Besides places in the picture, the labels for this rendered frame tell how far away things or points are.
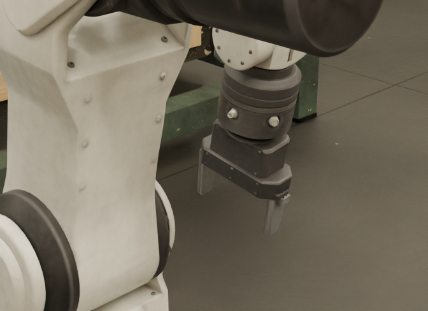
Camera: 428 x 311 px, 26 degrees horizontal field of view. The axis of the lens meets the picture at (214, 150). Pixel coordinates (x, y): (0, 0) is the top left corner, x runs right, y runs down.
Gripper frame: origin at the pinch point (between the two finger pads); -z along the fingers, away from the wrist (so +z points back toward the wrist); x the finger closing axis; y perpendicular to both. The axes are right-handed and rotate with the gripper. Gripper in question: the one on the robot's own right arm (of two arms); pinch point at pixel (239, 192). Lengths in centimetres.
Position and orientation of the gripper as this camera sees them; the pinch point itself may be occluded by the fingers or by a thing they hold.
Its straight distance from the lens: 114.7
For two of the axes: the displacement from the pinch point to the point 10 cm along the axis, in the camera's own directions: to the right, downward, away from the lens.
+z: 1.3, -8.2, -5.6
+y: -6.4, 3.6, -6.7
